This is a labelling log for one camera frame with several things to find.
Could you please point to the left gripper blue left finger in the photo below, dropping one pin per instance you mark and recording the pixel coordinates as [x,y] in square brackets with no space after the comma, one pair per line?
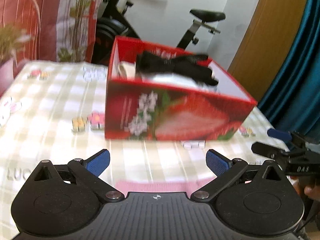
[97,163]

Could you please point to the red strawberry cardboard box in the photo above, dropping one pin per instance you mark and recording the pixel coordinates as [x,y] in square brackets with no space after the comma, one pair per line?
[139,108]

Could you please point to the person's right hand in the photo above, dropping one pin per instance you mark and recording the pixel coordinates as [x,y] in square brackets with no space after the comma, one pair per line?
[306,188]

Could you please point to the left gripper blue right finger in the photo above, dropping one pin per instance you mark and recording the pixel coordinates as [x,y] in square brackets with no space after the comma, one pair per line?
[217,163]

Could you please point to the pink printed backdrop curtain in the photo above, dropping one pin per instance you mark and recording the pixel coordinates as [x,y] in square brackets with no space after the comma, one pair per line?
[48,30]

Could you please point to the green checkered tablecloth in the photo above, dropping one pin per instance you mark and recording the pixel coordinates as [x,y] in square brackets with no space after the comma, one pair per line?
[45,115]

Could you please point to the wooden door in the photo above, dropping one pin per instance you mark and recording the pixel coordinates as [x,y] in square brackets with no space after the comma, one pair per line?
[273,27]

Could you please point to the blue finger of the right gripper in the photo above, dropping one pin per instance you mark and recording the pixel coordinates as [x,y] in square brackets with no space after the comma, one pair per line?
[277,134]
[269,151]

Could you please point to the pink knitted cloth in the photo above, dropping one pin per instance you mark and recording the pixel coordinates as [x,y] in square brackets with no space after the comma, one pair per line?
[157,187]

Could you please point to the teal curtain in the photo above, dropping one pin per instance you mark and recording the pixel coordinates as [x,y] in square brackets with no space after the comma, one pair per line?
[291,103]

